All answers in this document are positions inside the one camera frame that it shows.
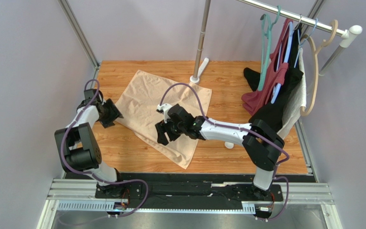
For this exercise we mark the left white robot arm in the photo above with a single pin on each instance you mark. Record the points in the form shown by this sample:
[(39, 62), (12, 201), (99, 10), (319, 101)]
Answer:
[(78, 148)]

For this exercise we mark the beige wooden hanger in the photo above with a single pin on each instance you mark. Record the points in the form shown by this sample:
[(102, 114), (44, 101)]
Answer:
[(305, 111)]

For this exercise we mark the light blue hanger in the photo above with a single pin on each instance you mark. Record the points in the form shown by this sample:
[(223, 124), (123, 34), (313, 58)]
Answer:
[(284, 54)]

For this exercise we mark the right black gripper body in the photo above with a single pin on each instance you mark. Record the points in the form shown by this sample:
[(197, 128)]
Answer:
[(168, 129)]

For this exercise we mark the maroon shirt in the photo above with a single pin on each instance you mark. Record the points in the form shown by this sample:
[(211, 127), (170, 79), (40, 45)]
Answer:
[(255, 100)]

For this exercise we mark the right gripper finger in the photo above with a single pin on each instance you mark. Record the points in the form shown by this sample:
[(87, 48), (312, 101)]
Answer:
[(162, 128), (165, 139)]

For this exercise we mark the aluminium frame post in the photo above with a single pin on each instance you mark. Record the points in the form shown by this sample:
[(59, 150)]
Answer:
[(72, 19)]

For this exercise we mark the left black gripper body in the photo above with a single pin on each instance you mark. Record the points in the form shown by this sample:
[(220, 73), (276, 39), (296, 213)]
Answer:
[(102, 116)]

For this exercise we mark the white towel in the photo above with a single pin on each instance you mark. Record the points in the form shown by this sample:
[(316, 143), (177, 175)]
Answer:
[(297, 101)]

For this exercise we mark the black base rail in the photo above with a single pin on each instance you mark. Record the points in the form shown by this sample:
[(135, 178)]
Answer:
[(192, 191)]

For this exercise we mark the white plastic spoon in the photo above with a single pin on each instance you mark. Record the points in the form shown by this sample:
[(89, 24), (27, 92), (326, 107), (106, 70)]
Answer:
[(229, 145)]

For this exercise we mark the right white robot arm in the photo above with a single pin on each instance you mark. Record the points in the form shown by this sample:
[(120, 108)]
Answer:
[(262, 144)]

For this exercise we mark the teal plastic hanger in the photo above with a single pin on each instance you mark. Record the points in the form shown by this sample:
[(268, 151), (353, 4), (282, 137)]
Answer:
[(266, 27)]

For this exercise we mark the metal clothes rack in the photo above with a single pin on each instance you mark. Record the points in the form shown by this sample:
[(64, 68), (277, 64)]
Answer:
[(347, 36)]

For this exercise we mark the black garment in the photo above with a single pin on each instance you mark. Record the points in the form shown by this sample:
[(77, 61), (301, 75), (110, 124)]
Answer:
[(272, 114)]

